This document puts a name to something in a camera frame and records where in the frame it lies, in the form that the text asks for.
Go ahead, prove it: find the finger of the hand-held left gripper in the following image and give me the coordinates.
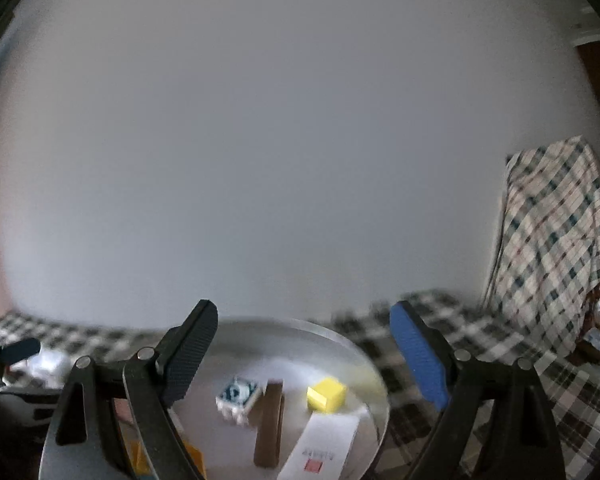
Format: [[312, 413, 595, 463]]
[[0, 337, 42, 367]]

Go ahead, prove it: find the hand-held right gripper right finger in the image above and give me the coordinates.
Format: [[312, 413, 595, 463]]
[[389, 301, 566, 480]]

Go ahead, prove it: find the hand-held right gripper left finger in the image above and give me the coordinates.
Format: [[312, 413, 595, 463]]
[[39, 300, 219, 480]]

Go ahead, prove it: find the blue white patterned cube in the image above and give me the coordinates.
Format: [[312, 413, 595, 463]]
[[216, 376, 261, 425]]

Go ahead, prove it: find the yellow face toy block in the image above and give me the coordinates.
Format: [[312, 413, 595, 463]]
[[129, 439, 207, 478]]

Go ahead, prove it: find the brown block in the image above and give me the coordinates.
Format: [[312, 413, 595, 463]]
[[253, 380, 285, 468]]

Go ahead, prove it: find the round printed metal tin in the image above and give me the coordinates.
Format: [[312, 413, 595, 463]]
[[95, 316, 392, 480]]

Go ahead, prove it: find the white card with red mark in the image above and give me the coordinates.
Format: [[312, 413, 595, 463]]
[[277, 412, 359, 480]]

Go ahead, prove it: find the white folded plastic bag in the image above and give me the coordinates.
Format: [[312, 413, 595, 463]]
[[30, 349, 73, 388]]

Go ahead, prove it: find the plaid bed sheet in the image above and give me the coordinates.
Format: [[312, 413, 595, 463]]
[[0, 287, 600, 480]]

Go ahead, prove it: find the plaid hanging cloth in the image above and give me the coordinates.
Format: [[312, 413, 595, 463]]
[[485, 135, 600, 356]]

